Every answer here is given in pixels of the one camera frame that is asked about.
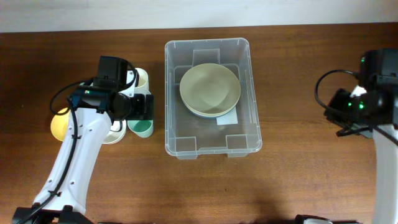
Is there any green cup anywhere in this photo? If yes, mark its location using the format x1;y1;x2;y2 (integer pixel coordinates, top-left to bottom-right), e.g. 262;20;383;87
127;120;154;138

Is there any yellow bowl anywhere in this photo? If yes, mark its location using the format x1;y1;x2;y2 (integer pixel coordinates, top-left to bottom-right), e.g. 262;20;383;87
50;111;69;141

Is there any sage green bowl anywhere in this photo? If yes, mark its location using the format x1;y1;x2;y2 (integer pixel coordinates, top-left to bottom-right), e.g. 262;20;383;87
80;82;93;86

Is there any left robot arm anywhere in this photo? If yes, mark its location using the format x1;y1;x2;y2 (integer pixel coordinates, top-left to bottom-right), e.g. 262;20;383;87
12;56;154;223

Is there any white label in bin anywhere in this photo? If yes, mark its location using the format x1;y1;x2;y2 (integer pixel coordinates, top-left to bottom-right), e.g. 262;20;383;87
216;108;238;126

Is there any cream cup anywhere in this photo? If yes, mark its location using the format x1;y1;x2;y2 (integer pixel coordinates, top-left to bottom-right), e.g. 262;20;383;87
135;68;149;90

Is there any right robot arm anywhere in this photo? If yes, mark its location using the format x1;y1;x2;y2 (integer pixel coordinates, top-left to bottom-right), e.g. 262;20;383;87
314;49;397;223

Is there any beige plate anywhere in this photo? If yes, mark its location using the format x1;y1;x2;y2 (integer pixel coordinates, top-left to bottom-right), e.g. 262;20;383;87
179;63;241;105
183;100;239;116

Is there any white bowl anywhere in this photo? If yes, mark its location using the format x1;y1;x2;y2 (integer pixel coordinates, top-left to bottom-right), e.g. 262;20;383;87
103;120;127;144

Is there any blue plate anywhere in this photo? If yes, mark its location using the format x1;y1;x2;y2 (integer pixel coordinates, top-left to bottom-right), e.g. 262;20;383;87
192;107;237;118

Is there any grey cup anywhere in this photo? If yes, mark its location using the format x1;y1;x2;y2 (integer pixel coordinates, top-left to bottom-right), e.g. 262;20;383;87
134;88;151;95

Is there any clear plastic storage bin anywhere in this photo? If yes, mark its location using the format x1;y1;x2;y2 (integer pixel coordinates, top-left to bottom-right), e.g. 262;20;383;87
165;38;262;159

